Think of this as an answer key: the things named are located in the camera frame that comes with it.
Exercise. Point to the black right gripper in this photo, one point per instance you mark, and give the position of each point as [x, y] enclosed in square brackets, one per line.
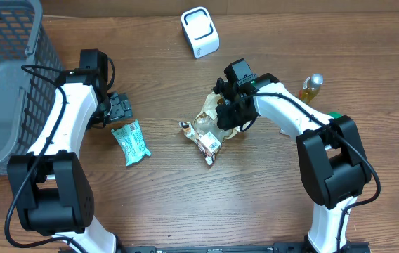
[225, 114]

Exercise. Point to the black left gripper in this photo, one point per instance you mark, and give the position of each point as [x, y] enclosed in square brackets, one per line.
[122, 107]

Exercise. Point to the teal snack packet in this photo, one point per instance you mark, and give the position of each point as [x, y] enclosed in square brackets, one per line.
[131, 140]

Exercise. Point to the brown Pantene sachet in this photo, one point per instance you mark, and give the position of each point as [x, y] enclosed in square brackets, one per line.
[204, 131]

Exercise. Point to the yellow dish soap bottle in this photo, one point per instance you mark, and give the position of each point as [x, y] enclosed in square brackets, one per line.
[310, 88]

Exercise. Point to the green lid white jar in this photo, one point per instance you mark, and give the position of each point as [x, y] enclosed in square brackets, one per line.
[334, 115]

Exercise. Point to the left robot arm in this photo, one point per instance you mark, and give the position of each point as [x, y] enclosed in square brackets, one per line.
[52, 198]

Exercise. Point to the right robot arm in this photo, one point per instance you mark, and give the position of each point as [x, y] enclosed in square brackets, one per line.
[332, 161]

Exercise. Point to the white barcode scanner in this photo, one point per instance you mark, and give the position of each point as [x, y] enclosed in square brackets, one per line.
[199, 31]

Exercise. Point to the grey plastic mesh basket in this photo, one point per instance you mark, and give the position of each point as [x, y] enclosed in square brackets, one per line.
[28, 61]

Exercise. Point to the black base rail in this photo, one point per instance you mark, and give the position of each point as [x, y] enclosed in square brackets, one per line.
[220, 249]

